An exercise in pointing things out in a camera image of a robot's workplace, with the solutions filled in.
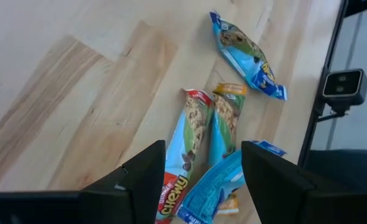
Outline black table-level camera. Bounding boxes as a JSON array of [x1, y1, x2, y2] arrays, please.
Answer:
[[314, 68, 367, 123]]

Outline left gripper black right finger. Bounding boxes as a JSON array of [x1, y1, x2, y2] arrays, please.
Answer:
[[240, 140, 367, 224]]

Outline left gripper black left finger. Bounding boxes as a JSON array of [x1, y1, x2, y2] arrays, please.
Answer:
[[0, 139, 167, 224]]

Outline oatmeal raisin granola bar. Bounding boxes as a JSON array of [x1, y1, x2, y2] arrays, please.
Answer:
[[176, 139, 287, 224], [208, 10, 289, 101]]

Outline black aluminium table frame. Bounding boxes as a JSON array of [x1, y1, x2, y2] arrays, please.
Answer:
[[297, 0, 350, 169]]

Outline red-ended chewy granola bar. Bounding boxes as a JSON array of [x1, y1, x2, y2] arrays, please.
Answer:
[[154, 88, 216, 224]]

